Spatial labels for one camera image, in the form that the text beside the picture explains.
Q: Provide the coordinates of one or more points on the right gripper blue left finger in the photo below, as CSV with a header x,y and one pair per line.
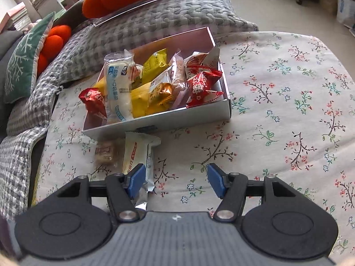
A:
x,y
135,180

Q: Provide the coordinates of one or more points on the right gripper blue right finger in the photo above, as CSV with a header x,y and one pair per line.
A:
x,y
218,180

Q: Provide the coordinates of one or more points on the yellow green snack packet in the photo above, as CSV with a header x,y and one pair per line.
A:
x,y
154,66

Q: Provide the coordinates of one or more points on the white wafer packet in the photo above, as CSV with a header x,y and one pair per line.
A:
x,y
139,149

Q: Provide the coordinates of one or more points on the brown biscuit packet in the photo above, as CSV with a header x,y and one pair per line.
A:
x,y
106,153

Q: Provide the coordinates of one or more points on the large yellow packet in box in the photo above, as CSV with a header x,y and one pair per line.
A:
x,y
139,96

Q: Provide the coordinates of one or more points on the red candy wrapper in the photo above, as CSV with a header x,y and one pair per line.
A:
x,y
94,102

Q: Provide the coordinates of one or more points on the golden foil packet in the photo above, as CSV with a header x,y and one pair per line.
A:
x,y
160,98

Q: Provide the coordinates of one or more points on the red star packet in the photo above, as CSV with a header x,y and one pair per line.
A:
x,y
200,83

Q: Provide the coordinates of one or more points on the pink nougat packet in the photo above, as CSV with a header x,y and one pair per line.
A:
x,y
179,80

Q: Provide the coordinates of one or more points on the pink cardboard box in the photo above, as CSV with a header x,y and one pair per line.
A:
x,y
197,40

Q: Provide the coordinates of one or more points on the red white snack packet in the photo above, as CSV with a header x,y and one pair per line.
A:
x,y
200,61

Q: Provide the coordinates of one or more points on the floral tablecloth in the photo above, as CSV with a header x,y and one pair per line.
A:
x,y
292,117

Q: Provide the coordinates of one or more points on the white milk snack packet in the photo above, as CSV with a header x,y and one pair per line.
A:
x,y
118,71

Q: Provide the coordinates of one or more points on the green leaf pattern pillow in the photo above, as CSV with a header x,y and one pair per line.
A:
x,y
21,73

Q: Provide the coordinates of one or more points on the clear acrylic tray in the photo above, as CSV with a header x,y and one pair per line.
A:
x,y
127,9

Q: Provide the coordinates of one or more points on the small orange pumpkin cushion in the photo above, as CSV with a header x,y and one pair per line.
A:
x,y
57,38

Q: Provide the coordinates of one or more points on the grey checked quilted blanket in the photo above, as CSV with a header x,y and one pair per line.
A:
x,y
27,120

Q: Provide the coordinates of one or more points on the white and red shopping bag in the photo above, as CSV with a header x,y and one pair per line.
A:
x,y
345,13

